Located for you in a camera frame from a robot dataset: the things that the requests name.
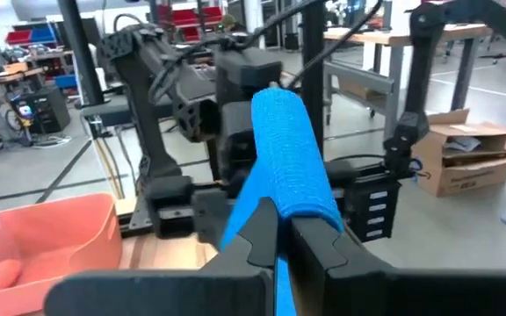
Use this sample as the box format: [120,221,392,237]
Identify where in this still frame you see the black equipment case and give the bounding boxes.
[13,86,72,135]

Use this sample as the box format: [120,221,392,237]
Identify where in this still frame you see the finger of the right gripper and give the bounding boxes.
[193,189,235,247]

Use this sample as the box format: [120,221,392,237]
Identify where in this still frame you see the brown cardboard box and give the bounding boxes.
[410,108,506,198]

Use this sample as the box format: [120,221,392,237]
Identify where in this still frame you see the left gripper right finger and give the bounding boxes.
[290,217,506,316]

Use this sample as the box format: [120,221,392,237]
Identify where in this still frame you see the blue elastic bandage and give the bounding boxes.
[220,86,345,316]

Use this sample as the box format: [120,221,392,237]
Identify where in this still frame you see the black right camera cable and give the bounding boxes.
[147,0,386,106]

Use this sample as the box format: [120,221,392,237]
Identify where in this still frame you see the red storage bins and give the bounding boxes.
[155,4,224,30]

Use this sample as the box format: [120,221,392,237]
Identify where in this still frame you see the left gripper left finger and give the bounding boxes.
[44,199,279,316]

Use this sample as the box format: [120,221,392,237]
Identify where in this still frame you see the orange plastic bin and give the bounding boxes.
[0,192,123,316]

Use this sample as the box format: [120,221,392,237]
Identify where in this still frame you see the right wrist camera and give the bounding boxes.
[215,47,283,106]

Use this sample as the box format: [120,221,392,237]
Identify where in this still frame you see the grey-legged wooden workbench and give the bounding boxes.
[322,24,494,141]

